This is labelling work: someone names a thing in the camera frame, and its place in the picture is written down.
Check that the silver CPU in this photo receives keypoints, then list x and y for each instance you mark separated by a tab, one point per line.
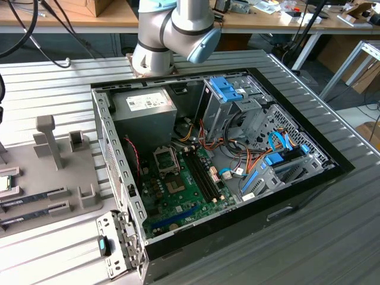
4	184

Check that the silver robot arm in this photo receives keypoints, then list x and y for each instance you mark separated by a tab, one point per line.
184	32

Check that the CPU socket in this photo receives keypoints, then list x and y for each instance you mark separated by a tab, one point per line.
175	187

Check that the black RAM slot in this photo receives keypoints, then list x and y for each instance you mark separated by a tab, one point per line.
205	175
196	175
209	175
200	175

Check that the grey metal drive cage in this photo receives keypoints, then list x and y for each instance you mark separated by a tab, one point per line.
216	112

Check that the grey power supply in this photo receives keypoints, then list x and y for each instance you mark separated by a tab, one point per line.
148	130

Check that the white four-pin socket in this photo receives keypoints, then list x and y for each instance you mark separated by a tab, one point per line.
145	170

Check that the black case fan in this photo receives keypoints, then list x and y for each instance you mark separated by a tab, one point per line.
129	160

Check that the blue disk carrier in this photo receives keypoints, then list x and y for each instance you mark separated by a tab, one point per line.
227	89

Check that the green motherboard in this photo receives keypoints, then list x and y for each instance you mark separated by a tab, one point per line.
178	207

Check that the blue expansion slot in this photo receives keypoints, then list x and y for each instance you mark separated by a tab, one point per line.
175	217

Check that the grey metal disk bay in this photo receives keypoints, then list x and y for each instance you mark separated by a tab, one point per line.
267	178

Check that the blue plastic bay latch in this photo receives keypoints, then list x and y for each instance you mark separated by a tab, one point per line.
276	158

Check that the black PC case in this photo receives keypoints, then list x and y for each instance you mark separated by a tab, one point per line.
237	234

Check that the grey metal device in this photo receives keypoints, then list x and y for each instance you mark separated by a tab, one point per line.
237	7

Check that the grey parts rack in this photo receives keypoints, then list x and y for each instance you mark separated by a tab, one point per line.
29	178

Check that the brown cardboard box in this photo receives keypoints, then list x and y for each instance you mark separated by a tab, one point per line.
369	133
89	7

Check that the dark RAM stick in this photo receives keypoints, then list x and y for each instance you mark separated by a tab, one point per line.
26	216
26	199

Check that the wooden desk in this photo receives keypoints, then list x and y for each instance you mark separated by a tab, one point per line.
332	26

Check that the open cardboard box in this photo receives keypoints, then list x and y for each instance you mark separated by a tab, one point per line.
356	12

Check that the silver expansion slot bracket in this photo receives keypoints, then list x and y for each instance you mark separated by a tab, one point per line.
115	225

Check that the black teal bracket latch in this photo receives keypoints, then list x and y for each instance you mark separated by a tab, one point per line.
103	246

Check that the aluminium frame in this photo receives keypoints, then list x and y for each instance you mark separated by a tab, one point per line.
342	70

